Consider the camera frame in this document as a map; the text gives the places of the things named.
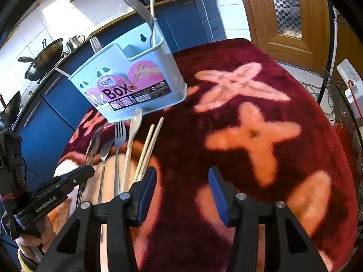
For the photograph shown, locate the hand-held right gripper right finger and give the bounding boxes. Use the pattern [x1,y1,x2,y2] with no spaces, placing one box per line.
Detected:
[208,167,327,272]

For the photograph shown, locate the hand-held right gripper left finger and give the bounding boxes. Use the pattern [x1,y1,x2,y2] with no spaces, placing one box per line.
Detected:
[42,167,158,272]

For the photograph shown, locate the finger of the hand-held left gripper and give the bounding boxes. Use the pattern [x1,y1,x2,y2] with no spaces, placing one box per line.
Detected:
[52,166,96,197]

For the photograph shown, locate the metal knife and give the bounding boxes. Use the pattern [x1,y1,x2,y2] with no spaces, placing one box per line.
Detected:
[76,127,105,206]

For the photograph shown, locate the beige spoon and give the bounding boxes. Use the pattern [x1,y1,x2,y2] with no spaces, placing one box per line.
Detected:
[123,108,143,194]

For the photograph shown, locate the light blue utensil box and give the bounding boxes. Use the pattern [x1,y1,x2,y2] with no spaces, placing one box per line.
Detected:
[68,20,188,124]

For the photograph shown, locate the person's left hand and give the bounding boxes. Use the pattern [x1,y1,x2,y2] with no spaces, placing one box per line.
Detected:
[16,219,59,270]

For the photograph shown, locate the red and peach printed blanket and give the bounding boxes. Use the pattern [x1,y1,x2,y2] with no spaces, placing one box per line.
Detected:
[52,38,359,272]

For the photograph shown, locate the small dark wok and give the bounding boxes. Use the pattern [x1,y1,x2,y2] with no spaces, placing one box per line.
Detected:
[0,91,22,131]

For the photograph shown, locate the large dark wok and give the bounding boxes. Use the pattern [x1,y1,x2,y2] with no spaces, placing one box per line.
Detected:
[18,38,64,82]

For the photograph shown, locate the metal kettle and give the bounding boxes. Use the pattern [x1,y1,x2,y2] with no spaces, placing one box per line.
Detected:
[66,34,86,50]

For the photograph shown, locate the black countertop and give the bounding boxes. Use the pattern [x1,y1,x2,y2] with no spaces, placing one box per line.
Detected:
[11,0,218,131]

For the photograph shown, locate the white power strip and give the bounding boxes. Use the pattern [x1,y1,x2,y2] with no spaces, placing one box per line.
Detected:
[336,59,363,119]

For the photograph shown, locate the wooden door with glass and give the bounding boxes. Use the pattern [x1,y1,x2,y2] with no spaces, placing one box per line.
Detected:
[234,0,329,77]

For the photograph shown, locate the grey floor cables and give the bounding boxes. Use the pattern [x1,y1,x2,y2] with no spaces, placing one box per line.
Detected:
[298,79,338,117]

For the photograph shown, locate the black wire rack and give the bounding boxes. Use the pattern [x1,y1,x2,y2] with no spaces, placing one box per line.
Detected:
[316,0,363,176]

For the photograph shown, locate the white power cable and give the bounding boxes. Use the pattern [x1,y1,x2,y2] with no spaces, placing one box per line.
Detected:
[196,0,216,42]

